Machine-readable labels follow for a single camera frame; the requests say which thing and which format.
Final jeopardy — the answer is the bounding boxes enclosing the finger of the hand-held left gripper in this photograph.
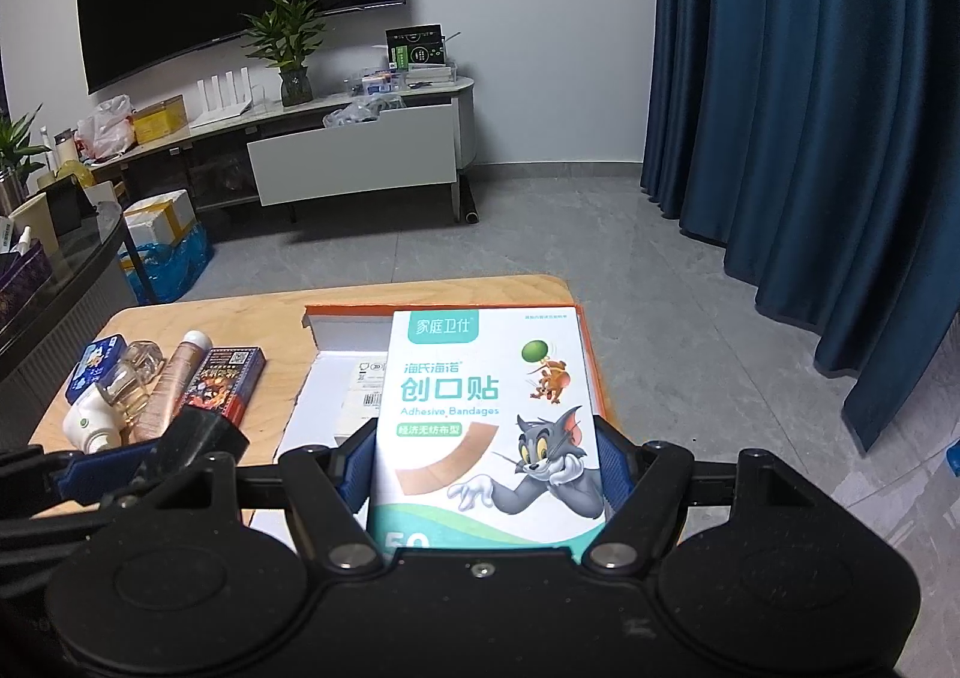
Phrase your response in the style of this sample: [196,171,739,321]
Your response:
[0,442,162,510]
[0,487,188,574]

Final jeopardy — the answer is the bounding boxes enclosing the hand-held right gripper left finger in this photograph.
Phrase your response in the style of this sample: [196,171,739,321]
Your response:
[176,415,385,575]

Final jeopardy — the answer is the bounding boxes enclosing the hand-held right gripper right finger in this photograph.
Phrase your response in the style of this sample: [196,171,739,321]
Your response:
[583,415,827,575]

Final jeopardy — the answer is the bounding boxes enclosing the white plug-in heater green dot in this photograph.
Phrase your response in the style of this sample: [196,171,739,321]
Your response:
[62,385,125,455]

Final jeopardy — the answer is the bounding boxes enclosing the white labelled charger box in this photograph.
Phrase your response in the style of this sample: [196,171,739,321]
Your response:
[341,359,391,435]

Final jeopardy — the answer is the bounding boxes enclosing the orange and white cardboard box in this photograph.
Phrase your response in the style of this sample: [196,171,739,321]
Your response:
[247,303,608,551]

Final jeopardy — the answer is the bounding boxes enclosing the clear repellent liquid bottle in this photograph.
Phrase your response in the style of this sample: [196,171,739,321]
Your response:
[97,340,164,424]

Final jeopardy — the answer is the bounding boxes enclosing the copper tube with white cap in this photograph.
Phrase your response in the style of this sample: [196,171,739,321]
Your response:
[133,331,215,443]

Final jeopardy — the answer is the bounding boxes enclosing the teal white bandage box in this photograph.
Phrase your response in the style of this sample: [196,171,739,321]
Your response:
[366,309,607,563]

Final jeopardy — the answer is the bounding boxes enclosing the red playing card box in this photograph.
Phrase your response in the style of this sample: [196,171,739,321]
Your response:
[180,346,267,428]

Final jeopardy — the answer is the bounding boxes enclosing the small blue printed box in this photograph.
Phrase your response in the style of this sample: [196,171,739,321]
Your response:
[66,337,127,403]

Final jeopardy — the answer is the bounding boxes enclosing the dark round counter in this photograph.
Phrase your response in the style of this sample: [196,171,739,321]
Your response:
[0,205,140,454]

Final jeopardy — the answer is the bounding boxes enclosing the purple patterned tray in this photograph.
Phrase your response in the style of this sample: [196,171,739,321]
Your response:
[0,250,53,334]

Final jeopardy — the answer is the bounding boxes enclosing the blue wrapped bottle pack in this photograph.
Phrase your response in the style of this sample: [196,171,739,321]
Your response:
[116,224,215,308]

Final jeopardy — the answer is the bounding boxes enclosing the beige box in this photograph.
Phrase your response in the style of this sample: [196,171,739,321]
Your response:
[6,194,61,259]

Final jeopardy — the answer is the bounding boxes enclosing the white and yellow cardboard box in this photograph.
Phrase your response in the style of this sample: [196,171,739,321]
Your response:
[120,189,197,244]

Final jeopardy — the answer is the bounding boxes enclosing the white cabinet drawer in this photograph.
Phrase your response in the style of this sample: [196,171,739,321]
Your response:
[247,99,460,208]

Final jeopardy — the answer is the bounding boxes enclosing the leafy green plant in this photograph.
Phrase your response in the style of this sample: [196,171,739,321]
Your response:
[0,112,50,184]

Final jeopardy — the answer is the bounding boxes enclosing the white and red plastic bag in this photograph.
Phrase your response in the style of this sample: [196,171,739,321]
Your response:
[75,94,137,161]

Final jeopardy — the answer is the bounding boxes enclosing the clear plastic bag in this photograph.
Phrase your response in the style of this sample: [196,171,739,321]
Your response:
[322,93,406,128]

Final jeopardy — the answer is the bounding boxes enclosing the long TV cabinet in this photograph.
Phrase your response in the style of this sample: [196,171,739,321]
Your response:
[67,74,479,225]

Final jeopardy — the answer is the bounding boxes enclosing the dark blue curtain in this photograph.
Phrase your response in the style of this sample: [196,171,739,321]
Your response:
[641,0,960,454]

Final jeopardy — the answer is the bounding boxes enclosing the potted plant in dark vase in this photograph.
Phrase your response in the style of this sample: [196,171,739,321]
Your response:
[238,0,338,107]

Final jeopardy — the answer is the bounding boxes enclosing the clear plastic containers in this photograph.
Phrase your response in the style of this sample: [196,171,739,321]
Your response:
[349,64,457,98]

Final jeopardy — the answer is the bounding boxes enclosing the white router with antennas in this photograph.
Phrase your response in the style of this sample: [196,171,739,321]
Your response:
[189,70,252,128]

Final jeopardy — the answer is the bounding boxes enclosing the black and green box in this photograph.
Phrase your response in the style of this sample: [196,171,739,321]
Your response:
[386,22,451,68]

